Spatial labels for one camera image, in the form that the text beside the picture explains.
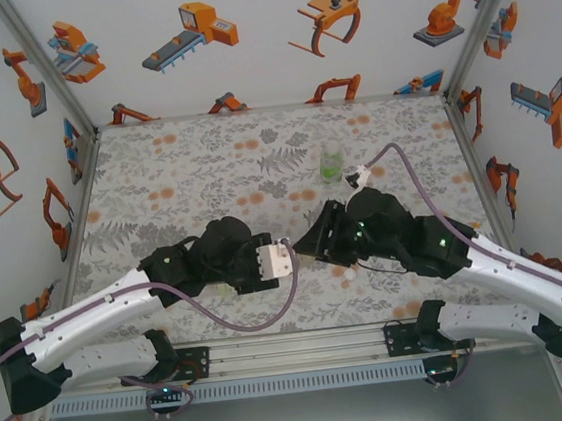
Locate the clear soda bottle green label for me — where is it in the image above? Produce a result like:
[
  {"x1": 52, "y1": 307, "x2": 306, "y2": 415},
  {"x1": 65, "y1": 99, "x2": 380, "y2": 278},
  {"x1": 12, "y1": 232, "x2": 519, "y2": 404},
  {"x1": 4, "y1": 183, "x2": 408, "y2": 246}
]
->
[{"x1": 315, "y1": 136, "x2": 350, "y2": 186}]

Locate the floral patterned tablecloth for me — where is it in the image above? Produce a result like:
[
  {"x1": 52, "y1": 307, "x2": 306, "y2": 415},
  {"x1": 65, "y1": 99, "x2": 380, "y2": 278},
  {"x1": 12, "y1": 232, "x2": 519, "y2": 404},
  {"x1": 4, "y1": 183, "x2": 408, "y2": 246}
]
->
[{"x1": 49, "y1": 86, "x2": 518, "y2": 358}]

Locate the thin black cable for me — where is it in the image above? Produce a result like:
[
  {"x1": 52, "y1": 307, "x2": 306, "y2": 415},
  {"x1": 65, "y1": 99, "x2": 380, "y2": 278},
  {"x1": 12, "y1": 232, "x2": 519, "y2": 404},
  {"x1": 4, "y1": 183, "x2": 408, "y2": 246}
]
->
[{"x1": 355, "y1": 251, "x2": 412, "y2": 281}]

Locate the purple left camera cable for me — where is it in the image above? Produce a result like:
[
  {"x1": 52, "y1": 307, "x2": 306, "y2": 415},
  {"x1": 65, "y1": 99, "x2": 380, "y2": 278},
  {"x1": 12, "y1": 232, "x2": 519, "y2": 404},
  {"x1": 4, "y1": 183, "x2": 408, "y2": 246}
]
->
[{"x1": 0, "y1": 238, "x2": 310, "y2": 391}]

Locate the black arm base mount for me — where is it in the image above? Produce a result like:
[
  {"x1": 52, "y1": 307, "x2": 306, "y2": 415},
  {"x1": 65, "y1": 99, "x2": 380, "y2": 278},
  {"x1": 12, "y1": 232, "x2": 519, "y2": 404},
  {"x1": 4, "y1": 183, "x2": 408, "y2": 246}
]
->
[
  {"x1": 173, "y1": 345, "x2": 215, "y2": 382},
  {"x1": 381, "y1": 318, "x2": 428, "y2": 360}
]

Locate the aluminium table side rail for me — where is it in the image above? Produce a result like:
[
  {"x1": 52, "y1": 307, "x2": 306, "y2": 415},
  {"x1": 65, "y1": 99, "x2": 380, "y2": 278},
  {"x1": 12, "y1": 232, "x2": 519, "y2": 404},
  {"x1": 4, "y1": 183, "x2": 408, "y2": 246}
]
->
[
  {"x1": 441, "y1": 88, "x2": 518, "y2": 256},
  {"x1": 43, "y1": 130, "x2": 119, "y2": 298}
]

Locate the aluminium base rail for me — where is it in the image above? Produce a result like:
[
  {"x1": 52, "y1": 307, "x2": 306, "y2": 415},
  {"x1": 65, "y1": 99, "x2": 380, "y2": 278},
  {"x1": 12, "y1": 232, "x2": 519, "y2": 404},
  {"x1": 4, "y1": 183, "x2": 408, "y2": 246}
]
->
[{"x1": 174, "y1": 318, "x2": 428, "y2": 384}]

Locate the grey slotted cable duct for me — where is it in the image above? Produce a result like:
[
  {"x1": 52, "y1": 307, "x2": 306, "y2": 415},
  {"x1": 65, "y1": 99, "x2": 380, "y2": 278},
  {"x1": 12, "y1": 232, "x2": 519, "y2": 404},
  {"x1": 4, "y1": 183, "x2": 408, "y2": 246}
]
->
[{"x1": 48, "y1": 358, "x2": 429, "y2": 421}]

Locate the purple cable loop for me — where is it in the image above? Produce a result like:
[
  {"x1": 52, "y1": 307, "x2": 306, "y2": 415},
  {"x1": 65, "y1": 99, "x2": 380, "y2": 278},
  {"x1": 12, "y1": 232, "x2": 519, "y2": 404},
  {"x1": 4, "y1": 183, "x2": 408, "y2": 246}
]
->
[
  {"x1": 118, "y1": 368, "x2": 199, "y2": 421},
  {"x1": 419, "y1": 338, "x2": 481, "y2": 392}
]

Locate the aluminium frame post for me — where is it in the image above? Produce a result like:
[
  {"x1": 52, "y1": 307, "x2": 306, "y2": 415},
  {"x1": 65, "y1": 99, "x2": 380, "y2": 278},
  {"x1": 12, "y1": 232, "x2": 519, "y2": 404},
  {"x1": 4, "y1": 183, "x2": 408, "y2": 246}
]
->
[
  {"x1": 433, "y1": 0, "x2": 545, "y2": 100},
  {"x1": 0, "y1": 0, "x2": 102, "y2": 146}
]

